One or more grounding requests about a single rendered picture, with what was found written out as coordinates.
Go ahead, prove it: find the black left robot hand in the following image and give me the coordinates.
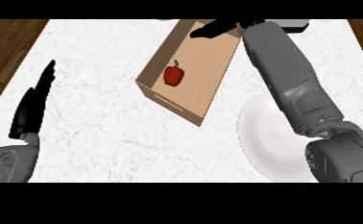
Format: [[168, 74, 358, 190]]
[[7, 59, 56, 140]]

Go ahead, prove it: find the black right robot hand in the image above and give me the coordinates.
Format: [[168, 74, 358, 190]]
[[188, 18, 267, 39]]

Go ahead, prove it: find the brown cardboard box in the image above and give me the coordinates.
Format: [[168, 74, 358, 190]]
[[134, 18, 244, 128]]

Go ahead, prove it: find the red bell pepper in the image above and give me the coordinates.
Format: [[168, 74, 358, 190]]
[[162, 59, 185, 87]]

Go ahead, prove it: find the white plate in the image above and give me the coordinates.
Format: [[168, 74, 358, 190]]
[[236, 92, 320, 184]]

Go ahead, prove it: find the grey appliance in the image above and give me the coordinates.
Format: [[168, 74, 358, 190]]
[[270, 18, 309, 34]]

